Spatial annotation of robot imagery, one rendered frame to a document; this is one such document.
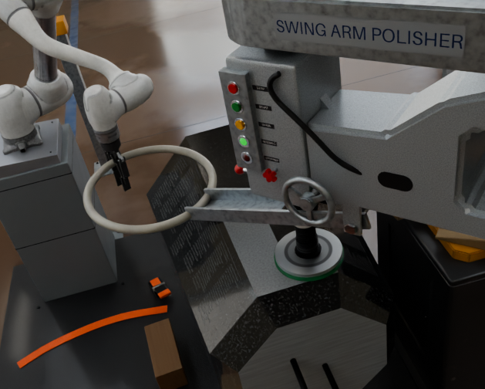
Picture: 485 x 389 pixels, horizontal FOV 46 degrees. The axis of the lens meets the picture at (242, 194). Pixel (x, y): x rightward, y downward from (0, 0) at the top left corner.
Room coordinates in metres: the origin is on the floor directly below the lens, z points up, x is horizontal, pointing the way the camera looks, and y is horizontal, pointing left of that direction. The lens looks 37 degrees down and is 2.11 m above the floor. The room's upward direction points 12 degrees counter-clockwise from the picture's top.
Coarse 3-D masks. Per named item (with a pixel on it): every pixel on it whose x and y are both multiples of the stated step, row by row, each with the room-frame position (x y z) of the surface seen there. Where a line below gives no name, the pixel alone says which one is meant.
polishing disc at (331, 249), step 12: (288, 240) 1.38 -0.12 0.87; (324, 240) 1.34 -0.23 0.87; (336, 240) 1.33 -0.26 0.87; (276, 252) 1.33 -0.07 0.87; (288, 252) 1.32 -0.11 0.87; (324, 252) 1.29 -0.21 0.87; (336, 252) 1.28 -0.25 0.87; (288, 264) 1.27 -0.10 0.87; (300, 264) 1.26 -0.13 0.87; (312, 264) 1.25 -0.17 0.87; (324, 264) 1.24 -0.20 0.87; (336, 264) 1.23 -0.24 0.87; (300, 276) 1.22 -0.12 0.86; (312, 276) 1.21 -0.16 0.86
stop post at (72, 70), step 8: (56, 16) 3.53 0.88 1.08; (64, 16) 3.52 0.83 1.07; (56, 24) 3.42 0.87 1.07; (64, 24) 3.42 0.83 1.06; (56, 32) 3.41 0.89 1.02; (64, 32) 3.42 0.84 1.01; (64, 40) 3.44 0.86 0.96; (64, 64) 3.43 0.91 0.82; (72, 64) 3.44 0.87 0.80; (72, 72) 3.44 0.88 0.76; (80, 72) 3.51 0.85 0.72; (72, 80) 3.43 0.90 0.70; (80, 80) 3.44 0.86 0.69; (80, 88) 3.44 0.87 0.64; (80, 96) 3.43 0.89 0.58; (80, 104) 3.43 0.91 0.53; (80, 112) 3.43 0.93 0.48; (88, 120) 3.43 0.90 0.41; (88, 128) 3.43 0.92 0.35; (96, 144) 3.43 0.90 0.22; (96, 152) 3.43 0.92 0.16; (104, 160) 3.43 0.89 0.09; (96, 168) 3.48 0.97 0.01
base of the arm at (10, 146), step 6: (36, 126) 2.53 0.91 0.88; (36, 132) 2.45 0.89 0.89; (18, 138) 2.38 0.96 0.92; (24, 138) 2.38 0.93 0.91; (30, 138) 2.40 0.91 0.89; (36, 138) 2.41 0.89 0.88; (6, 144) 2.39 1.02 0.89; (12, 144) 2.38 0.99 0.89; (18, 144) 2.36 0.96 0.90; (24, 144) 2.35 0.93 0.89; (30, 144) 2.38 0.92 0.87; (36, 144) 2.38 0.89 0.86; (6, 150) 2.36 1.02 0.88; (12, 150) 2.36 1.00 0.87; (18, 150) 2.37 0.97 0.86; (24, 150) 2.35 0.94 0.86
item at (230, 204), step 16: (208, 192) 1.62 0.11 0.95; (224, 192) 1.57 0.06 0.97; (240, 192) 1.53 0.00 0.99; (192, 208) 1.53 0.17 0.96; (208, 208) 1.48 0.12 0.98; (224, 208) 1.44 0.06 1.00; (240, 208) 1.40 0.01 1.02; (256, 208) 1.36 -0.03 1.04; (272, 208) 1.40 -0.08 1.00; (272, 224) 1.32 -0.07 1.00; (288, 224) 1.28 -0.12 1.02; (304, 224) 1.24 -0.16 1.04; (336, 224) 1.17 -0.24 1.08; (368, 224) 1.11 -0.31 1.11
